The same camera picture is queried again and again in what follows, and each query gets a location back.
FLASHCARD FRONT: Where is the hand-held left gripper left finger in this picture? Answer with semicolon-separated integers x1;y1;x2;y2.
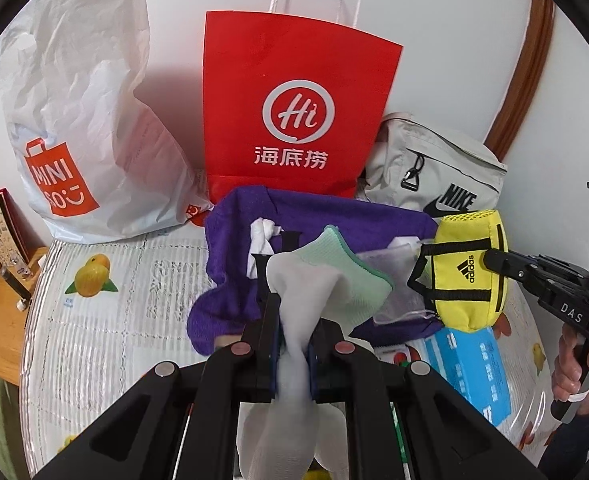
33;254;282;480

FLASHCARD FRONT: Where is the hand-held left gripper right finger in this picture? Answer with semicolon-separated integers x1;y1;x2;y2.
309;319;548;480

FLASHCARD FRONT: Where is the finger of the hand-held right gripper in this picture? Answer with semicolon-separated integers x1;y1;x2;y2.
483;249;543;286

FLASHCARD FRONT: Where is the small yellow duffel bag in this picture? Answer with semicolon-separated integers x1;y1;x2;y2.
407;209;511;333

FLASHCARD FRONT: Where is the white sock with green cuff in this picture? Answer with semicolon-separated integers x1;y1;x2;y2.
237;225;395;480

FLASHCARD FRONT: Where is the white mesh pouch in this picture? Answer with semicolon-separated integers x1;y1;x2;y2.
357;237;437;328

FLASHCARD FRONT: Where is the person's right forearm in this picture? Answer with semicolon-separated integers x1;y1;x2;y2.
538;410;589;480

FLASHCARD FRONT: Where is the purple towel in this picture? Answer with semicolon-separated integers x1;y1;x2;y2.
187;186;445;358

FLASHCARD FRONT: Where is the light blue box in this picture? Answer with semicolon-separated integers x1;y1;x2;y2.
421;327;512;421

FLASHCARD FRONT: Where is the crumpled white tissue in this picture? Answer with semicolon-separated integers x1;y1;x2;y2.
247;217;283;279

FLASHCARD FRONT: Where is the light grey sling bag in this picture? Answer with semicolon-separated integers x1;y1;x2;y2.
357;112;509;221

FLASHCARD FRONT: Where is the wooden nightstand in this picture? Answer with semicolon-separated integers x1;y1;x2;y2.
0;190;50;386

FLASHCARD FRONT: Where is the small black bar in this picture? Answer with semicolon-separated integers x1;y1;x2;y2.
0;266;31;301

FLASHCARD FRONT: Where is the red paper bag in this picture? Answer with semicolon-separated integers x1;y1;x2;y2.
203;0;404;206

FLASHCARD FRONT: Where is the white plastic shopping bag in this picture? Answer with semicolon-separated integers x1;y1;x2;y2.
0;0;215;243

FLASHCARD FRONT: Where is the brown wooden door frame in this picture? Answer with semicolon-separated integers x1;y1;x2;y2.
487;0;555;161

